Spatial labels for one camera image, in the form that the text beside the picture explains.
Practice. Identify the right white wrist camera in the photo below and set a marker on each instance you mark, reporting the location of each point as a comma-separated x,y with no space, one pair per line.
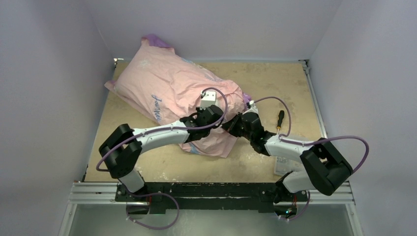
251,107

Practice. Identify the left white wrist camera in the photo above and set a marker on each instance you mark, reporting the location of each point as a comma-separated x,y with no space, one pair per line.
208,98

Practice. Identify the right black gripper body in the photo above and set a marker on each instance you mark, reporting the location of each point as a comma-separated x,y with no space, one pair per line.
234,124

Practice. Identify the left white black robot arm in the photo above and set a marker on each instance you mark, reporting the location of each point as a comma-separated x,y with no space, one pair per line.
122,148

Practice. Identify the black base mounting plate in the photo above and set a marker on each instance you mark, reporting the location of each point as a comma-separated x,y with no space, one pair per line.
161,196

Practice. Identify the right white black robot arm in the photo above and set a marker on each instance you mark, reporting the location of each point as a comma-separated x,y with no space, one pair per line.
323,167

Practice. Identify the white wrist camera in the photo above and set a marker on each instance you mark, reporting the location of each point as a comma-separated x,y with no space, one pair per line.
251,107
208,98

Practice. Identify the clear plastic parts box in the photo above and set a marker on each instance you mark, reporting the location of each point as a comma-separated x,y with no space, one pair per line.
286,163

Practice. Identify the yellow black screwdriver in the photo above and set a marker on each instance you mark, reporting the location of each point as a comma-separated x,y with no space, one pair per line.
280,118

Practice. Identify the aluminium frame rail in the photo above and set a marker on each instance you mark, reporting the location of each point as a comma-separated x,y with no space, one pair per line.
104,193

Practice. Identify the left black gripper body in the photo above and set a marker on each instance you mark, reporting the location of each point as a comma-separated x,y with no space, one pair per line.
199,111

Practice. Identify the pink purple printed pillowcase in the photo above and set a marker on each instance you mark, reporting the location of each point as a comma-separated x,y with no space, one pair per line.
166,87

